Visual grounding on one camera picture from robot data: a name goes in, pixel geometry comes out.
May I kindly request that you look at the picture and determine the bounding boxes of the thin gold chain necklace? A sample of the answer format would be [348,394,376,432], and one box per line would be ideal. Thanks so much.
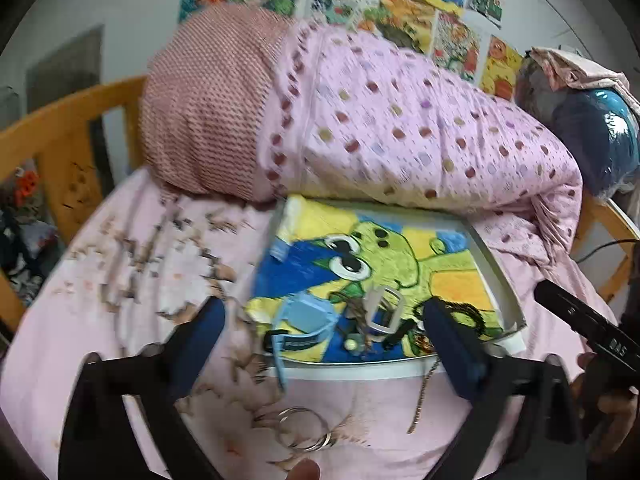
[406,356,443,435]

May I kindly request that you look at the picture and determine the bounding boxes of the silver bangle rings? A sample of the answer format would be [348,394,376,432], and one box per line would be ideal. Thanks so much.
[273,405,335,453]

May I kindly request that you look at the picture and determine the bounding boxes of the right hand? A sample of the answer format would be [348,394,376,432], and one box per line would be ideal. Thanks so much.
[570,352,638,463]

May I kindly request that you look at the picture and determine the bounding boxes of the left hand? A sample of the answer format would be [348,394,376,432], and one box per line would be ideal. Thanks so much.
[286,458,320,480]

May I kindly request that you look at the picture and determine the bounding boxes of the pink floral bed sheet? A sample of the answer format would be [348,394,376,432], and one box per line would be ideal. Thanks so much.
[0,167,618,480]

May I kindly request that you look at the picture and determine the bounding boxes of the pearl earring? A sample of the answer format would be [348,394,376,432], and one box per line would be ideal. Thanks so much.
[344,339,358,351]

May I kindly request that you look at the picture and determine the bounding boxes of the blue bagged bedding bundle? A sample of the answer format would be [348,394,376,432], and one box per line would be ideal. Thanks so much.
[514,50,639,200]

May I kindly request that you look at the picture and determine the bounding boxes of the white shallow tray box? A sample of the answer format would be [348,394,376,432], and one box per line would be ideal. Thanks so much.
[249,193,528,382]

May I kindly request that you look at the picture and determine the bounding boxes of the light blue watch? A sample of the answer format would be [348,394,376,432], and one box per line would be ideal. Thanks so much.
[262,290,340,391]

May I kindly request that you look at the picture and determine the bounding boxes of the rolled pink polka-dot quilt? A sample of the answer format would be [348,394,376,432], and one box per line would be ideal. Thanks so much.
[140,3,582,264]

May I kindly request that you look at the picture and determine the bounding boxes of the black bead necklace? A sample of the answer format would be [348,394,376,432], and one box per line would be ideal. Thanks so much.
[439,301,487,338]

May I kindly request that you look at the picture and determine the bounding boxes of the black cable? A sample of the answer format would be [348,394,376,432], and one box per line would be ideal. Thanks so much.
[574,237,640,265]

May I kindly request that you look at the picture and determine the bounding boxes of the wooden bed frame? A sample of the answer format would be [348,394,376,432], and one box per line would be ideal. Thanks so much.
[0,74,149,334]

